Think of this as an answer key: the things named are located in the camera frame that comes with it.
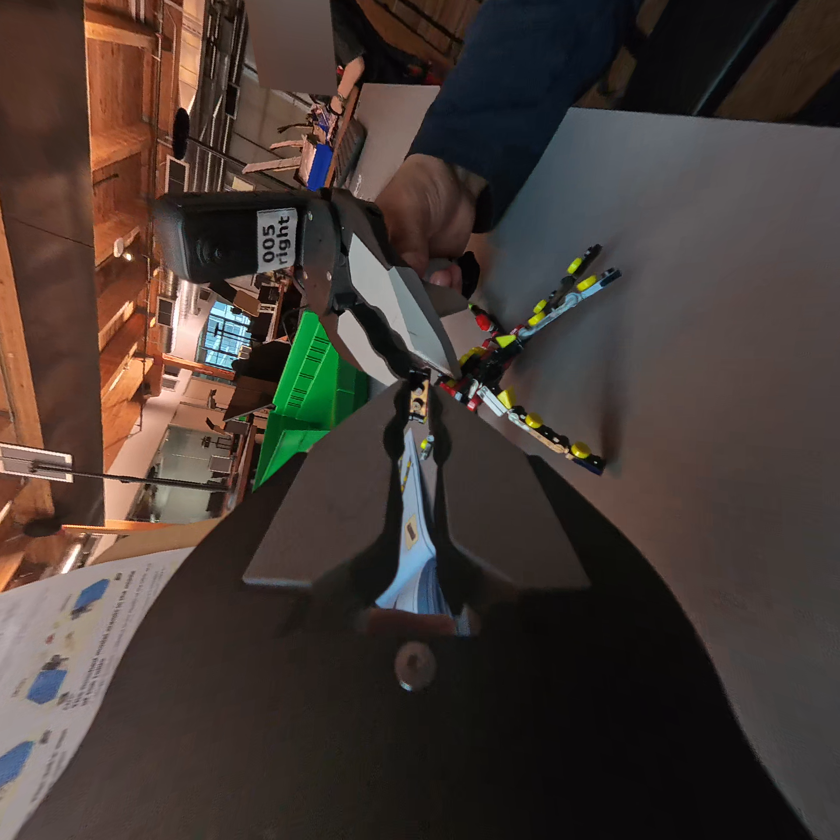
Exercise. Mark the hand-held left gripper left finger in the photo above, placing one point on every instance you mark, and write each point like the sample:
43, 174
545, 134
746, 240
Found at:
321, 505

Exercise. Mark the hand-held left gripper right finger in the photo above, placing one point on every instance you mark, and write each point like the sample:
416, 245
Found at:
508, 518

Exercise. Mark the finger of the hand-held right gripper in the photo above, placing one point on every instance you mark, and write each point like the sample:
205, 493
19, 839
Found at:
459, 308
400, 302

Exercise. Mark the black yellow red lego model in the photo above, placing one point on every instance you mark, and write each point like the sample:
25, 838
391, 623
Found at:
489, 374

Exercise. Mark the small lego piece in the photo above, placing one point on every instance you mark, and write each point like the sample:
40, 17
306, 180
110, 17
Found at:
418, 394

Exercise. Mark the person's right forearm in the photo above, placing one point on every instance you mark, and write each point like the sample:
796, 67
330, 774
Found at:
518, 85

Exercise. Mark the lego instruction booklet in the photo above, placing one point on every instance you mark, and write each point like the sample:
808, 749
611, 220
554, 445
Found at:
413, 525

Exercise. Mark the person's right hand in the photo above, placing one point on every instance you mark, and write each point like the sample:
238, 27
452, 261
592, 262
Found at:
426, 210

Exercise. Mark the large window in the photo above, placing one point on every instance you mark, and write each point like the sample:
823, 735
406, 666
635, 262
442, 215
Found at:
223, 341

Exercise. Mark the small blue bin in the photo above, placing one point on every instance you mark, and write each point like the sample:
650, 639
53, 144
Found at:
318, 165

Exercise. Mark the green plastic crate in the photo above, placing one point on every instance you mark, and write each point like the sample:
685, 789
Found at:
308, 387

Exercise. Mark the black round pendant lamp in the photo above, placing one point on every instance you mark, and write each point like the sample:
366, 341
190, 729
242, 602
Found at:
180, 131

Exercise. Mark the white ceiling light fixture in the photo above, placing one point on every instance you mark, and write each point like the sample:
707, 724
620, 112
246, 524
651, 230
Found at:
36, 461

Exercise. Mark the printed paper sheet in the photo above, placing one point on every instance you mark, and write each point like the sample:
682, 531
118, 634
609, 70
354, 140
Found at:
65, 656

